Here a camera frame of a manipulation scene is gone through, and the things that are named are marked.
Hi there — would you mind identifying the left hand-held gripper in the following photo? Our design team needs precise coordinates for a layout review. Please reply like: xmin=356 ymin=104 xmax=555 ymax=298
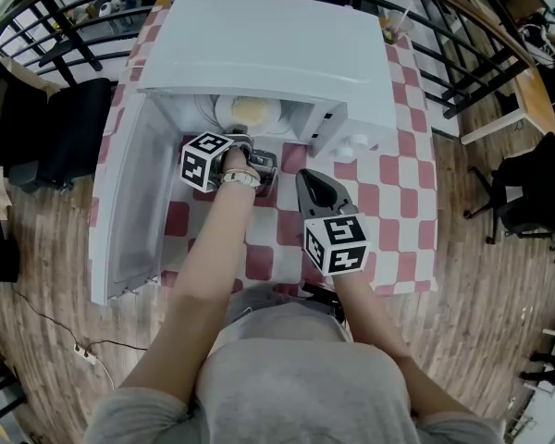
xmin=180 ymin=127 xmax=279 ymax=196

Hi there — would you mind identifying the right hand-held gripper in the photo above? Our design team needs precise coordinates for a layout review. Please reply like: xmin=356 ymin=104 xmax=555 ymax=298
xmin=295 ymin=169 xmax=371 ymax=278

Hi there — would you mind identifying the plastic drink cup with straw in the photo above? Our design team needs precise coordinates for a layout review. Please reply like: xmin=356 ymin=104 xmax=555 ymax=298
xmin=379 ymin=0 xmax=416 ymax=46

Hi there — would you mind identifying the person's left forearm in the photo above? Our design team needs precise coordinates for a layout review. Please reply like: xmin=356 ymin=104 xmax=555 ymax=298
xmin=168 ymin=180 xmax=260 ymax=309

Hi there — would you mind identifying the white plate of food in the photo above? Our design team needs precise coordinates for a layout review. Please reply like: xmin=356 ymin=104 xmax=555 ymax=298
xmin=214 ymin=95 xmax=282 ymax=128

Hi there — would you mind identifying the person's grey shirt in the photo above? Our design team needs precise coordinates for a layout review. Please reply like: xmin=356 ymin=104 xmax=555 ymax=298
xmin=83 ymin=284 xmax=506 ymax=444

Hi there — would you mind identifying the beige wrist bracelet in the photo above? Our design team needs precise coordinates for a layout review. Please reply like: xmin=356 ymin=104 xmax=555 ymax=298
xmin=220 ymin=167 xmax=262 ymax=190

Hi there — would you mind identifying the black office chair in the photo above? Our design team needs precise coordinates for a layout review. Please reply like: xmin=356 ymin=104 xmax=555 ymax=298
xmin=463 ymin=131 xmax=555 ymax=264

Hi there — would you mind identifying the black cloth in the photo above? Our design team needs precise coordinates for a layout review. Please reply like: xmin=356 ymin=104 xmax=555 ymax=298
xmin=0 ymin=56 xmax=62 ymax=167

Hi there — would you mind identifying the red white checked tablecloth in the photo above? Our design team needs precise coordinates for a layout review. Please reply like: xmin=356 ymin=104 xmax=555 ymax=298
xmin=90 ymin=1 xmax=441 ymax=296

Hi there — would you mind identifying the wooden side desk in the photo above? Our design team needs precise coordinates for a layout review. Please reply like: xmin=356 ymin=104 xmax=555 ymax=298
xmin=459 ymin=68 xmax=555 ymax=146

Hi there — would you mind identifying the white microwave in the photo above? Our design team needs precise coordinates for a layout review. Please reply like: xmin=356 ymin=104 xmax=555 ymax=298
xmin=88 ymin=0 xmax=398 ymax=307

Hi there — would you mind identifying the black floor cable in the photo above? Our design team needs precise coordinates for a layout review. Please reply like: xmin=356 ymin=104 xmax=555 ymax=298
xmin=7 ymin=282 xmax=149 ymax=353

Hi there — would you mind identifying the person's left hand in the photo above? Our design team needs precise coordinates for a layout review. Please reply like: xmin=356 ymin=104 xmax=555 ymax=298
xmin=223 ymin=148 xmax=256 ymax=174

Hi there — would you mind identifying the person's right forearm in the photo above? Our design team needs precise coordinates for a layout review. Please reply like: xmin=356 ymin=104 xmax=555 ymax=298
xmin=330 ymin=265 xmax=418 ymax=365

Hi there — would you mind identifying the black metal railing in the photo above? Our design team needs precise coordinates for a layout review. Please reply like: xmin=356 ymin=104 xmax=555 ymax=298
xmin=0 ymin=0 xmax=540 ymax=120

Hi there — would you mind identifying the white power strip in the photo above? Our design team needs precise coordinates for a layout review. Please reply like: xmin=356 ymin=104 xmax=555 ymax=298
xmin=71 ymin=342 xmax=99 ymax=365

